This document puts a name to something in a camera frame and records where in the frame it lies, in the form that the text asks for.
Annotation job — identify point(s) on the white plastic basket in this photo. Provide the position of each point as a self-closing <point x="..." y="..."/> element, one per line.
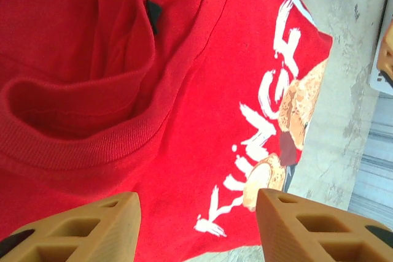
<point x="377" y="85"/>

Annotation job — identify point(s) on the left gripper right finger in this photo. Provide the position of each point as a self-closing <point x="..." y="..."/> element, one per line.
<point x="307" y="237"/>

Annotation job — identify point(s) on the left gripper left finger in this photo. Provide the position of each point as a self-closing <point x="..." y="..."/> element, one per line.
<point x="92" y="228"/>

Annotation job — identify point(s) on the tan cloth pile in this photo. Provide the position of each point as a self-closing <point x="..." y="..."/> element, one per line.
<point x="387" y="53"/>

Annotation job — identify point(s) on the red t-shirt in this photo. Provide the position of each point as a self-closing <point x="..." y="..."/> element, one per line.
<point x="92" y="59"/>

